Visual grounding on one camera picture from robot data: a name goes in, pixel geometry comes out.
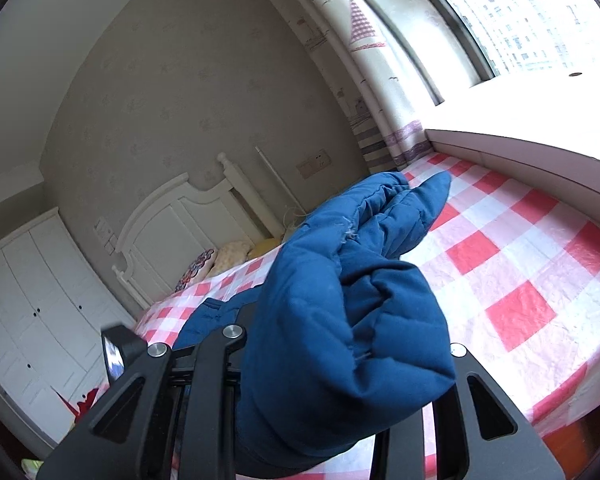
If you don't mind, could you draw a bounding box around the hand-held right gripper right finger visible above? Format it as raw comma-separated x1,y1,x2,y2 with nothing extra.
375,342,566,480

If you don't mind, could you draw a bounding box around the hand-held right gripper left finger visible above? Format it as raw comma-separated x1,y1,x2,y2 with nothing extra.
36,302,259,480

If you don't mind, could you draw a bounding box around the blue padded jacket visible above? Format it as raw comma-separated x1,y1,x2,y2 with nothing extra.
172,171,457,479

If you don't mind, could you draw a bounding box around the red object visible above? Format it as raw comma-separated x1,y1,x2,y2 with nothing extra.
50,385,102,422

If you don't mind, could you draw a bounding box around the patterned red blue pillow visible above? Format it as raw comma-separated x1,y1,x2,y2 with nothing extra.
175,248,217,292

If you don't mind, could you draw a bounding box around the white wardrobe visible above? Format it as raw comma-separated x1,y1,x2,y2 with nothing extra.
0,207,139,443

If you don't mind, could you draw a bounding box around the white wooden headboard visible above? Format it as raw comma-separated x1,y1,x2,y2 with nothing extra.
112,152,286,311

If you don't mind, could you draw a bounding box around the cream quilted pillow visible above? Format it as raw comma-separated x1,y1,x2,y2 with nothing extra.
210,241,255,276

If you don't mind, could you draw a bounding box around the yellow pillow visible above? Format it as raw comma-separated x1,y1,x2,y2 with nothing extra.
247,238,284,261

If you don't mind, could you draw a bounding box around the red checked bed sheet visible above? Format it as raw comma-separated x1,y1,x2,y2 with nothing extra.
95,152,600,480

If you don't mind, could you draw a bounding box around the white desk lamp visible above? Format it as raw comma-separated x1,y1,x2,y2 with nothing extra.
255,146,308,218

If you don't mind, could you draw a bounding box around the white window ledge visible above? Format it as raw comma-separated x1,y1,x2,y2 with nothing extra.
424,67,600,221

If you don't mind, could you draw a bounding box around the printed striped curtain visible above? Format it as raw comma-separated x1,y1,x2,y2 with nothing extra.
250,0,462,172

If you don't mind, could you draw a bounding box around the window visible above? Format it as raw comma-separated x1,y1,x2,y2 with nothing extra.
395,0,600,82

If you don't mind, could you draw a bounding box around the wall switch panel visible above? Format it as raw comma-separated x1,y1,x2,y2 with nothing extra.
94,217,119,256

